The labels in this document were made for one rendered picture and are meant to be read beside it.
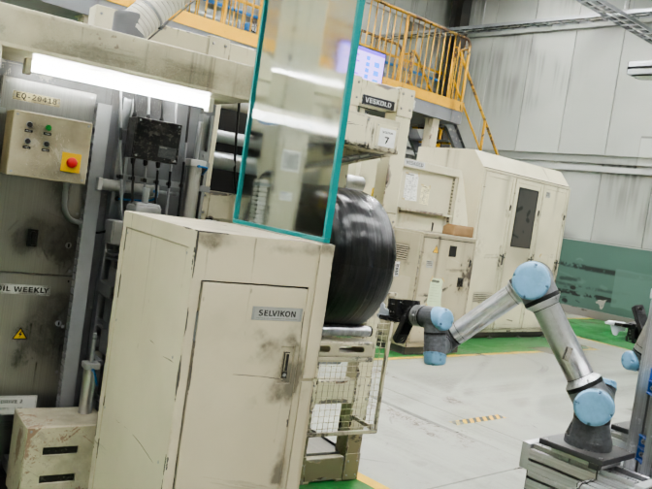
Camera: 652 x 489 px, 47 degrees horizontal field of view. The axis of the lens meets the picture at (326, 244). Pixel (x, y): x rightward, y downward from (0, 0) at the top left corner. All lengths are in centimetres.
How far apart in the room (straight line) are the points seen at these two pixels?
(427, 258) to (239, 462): 571
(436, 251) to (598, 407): 533
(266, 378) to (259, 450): 19
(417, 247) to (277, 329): 559
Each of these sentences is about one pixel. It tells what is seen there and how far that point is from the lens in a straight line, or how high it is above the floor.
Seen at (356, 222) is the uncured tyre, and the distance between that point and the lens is 274.
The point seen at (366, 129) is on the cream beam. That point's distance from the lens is 325.
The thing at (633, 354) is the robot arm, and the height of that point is 97.
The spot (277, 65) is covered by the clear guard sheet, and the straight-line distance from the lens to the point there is 235.
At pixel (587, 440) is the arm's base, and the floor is 75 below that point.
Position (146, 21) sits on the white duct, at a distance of 283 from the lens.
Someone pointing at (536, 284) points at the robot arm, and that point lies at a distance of 239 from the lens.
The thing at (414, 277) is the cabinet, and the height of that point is 78.
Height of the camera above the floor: 137
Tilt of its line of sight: 3 degrees down
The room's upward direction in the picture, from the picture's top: 8 degrees clockwise
